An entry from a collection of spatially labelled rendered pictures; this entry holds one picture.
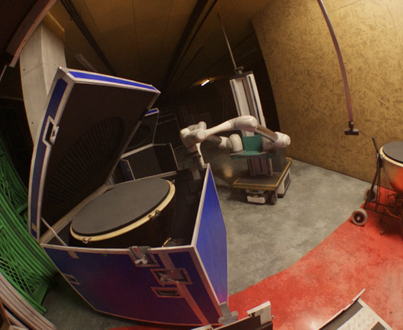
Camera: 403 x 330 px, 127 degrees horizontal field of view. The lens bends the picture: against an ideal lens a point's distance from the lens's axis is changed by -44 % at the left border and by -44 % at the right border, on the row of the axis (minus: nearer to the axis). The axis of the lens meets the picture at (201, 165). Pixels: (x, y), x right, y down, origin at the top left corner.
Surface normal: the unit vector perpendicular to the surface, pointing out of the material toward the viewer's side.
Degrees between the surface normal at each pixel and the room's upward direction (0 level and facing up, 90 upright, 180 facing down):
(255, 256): 0
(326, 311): 0
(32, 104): 90
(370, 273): 0
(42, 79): 90
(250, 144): 90
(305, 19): 90
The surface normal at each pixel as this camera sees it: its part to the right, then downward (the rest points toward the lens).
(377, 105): -0.93, 0.32
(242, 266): -0.26, -0.93
